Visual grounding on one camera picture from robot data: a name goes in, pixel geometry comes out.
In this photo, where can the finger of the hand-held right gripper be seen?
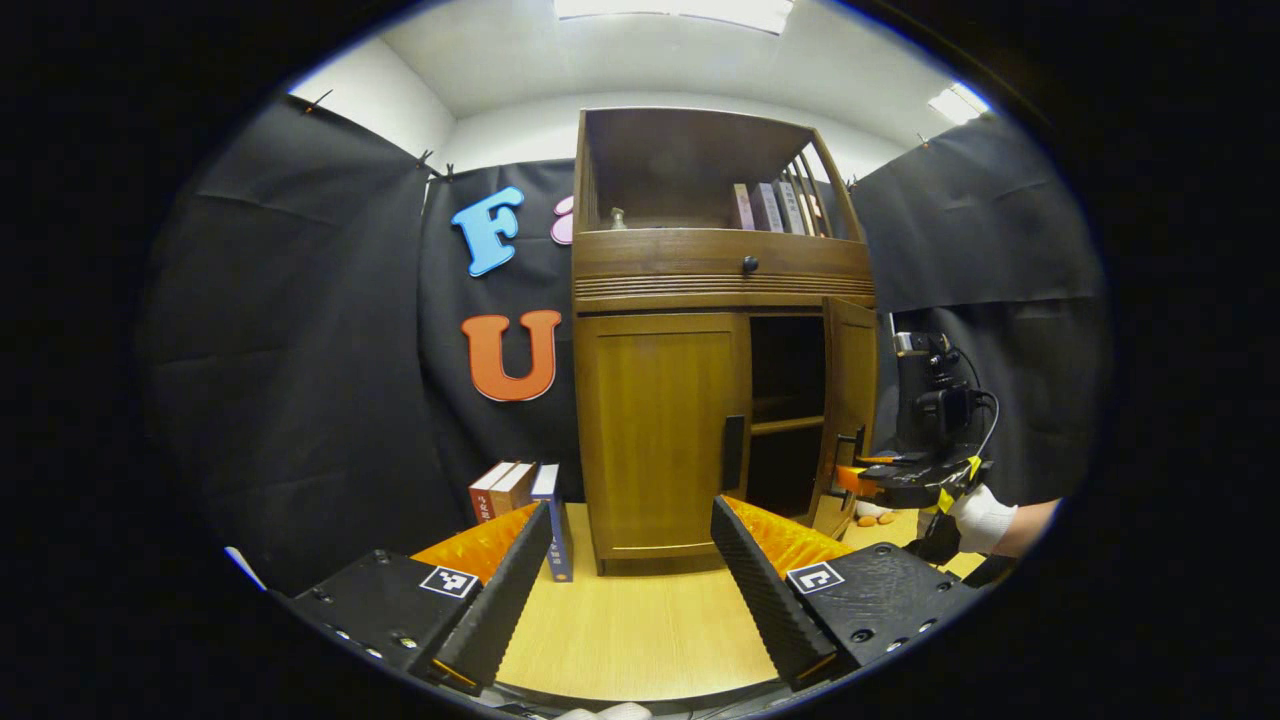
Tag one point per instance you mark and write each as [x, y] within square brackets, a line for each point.
[858, 480]

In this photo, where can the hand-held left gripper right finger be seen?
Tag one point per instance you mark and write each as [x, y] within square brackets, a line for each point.
[765, 600]

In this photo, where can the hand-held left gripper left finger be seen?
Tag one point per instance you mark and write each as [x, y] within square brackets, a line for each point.
[500, 605]

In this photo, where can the wooden shoe cabinet door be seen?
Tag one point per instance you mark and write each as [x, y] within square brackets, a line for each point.
[655, 430]
[850, 370]

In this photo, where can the wooden double-door shoe cabinet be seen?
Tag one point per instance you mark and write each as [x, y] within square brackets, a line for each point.
[660, 280]

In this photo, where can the penguin plush toy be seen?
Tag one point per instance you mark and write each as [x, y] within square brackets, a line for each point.
[872, 512]

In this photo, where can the wooden inner shelf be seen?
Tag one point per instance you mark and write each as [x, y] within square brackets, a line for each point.
[788, 425]

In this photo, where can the blue book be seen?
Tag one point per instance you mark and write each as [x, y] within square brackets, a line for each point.
[553, 520]

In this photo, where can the red and white book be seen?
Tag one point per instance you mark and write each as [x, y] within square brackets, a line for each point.
[485, 492]

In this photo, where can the brown book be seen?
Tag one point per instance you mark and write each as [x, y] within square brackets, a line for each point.
[512, 485]

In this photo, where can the grey book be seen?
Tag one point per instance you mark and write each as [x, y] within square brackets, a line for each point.
[767, 208]

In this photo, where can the small ceiling light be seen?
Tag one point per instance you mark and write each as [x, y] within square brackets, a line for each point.
[958, 102]

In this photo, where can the black backdrop cloth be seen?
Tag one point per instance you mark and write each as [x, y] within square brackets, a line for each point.
[300, 350]

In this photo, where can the large ceiling light panel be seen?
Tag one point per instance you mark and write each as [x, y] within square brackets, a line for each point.
[675, 12]

